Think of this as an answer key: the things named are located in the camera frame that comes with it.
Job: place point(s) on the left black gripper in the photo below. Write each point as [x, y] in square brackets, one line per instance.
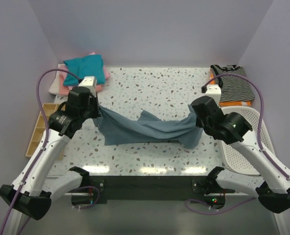
[96, 106]

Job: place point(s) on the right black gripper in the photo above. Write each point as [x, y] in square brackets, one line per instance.
[200, 120]

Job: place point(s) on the grey-blue t-shirt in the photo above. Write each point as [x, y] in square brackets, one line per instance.
[118, 129]

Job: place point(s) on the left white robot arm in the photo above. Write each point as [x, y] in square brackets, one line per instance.
[27, 193]

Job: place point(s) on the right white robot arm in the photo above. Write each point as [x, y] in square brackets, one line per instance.
[272, 186]

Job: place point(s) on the salmon folded t-shirt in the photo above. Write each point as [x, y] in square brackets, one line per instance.
[63, 90]

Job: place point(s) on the white folded t-shirt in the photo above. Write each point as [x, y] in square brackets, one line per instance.
[56, 87]

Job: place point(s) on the wooden compartment organizer tray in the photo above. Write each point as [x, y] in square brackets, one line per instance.
[49, 108]

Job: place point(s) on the black white striped t-shirt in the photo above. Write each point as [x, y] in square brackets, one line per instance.
[232, 88]

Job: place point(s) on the teal folded t-shirt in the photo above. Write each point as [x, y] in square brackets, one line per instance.
[90, 65]

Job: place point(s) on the light pink folded t-shirt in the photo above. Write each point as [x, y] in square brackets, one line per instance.
[71, 81]

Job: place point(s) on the white perforated plastic basket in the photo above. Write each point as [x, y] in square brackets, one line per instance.
[232, 159]

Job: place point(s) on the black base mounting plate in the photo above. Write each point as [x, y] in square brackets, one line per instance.
[157, 188]

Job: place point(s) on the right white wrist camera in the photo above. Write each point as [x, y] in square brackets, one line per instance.
[213, 91]

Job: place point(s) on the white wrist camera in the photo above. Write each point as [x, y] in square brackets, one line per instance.
[213, 91]
[89, 82]

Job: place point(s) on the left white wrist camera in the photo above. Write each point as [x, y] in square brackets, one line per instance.
[89, 82]

